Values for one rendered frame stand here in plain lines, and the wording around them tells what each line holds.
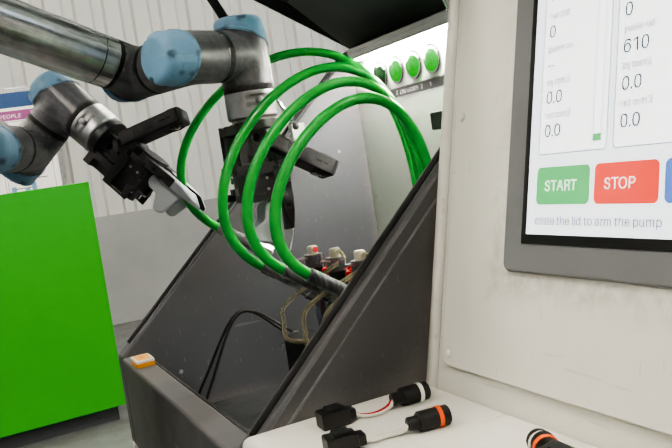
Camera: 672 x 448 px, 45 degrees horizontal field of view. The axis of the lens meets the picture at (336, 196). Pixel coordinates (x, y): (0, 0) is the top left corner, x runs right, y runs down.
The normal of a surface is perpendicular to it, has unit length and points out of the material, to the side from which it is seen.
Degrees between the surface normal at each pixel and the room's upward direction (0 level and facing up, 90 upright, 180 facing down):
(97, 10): 90
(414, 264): 90
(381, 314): 90
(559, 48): 76
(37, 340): 90
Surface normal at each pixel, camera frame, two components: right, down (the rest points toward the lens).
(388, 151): -0.89, 0.16
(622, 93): -0.90, -0.08
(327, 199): 0.43, -0.02
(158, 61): -0.68, 0.15
